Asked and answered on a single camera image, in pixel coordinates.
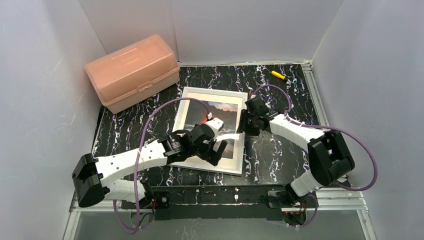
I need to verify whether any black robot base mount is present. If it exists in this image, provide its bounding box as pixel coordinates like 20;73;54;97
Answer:
120;185;316;222

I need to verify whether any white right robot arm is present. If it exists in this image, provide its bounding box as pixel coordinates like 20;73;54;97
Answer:
237;97;355;201

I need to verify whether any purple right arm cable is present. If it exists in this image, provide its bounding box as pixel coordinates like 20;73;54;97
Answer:
251;83;379;229

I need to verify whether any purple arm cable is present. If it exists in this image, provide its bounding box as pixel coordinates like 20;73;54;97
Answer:
112;96;213;235
251;83;379;229

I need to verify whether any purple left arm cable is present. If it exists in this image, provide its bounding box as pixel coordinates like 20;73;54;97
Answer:
112;96;213;235

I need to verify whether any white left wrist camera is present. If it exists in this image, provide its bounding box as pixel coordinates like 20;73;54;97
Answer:
205;112;224;138

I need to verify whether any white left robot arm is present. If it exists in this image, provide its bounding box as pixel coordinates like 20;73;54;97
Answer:
71;118;228;208

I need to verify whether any white picture frame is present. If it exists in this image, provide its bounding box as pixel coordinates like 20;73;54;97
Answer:
171;86;248;176

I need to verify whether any yellow screwdriver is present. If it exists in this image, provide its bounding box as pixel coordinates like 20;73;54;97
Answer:
271;70;287;81

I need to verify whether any pink plastic storage box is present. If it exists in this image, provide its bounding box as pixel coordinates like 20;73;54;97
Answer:
84;34;180;114

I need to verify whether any sunset photo in frame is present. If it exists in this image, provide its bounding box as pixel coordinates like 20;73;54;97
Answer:
183;101;238;159

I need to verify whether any aluminium rail frame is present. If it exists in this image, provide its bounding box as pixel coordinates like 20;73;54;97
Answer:
62;59;379;240

